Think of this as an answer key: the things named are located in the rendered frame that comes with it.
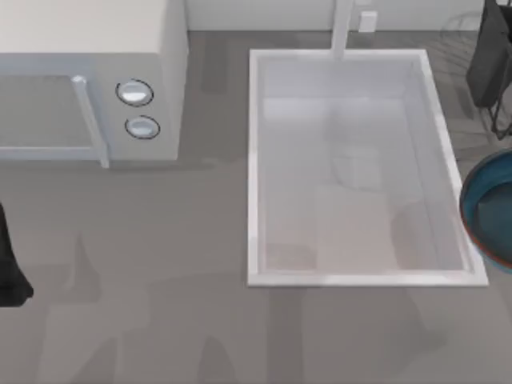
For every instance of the small microwave knob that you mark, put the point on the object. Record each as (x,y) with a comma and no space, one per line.
(142,127)

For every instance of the tall white tap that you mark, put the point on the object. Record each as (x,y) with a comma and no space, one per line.
(341,28)

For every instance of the pale microwave oven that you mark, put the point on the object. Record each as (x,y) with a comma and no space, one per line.
(168,60)

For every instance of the large microwave knob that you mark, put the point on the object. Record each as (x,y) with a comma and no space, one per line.
(134,92)

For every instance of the white wall socket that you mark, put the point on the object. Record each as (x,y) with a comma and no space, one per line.
(367,21)

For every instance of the white sink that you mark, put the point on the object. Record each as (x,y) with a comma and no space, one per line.
(352,168)

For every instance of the blue bowl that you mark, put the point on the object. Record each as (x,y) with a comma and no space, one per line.
(486,208)

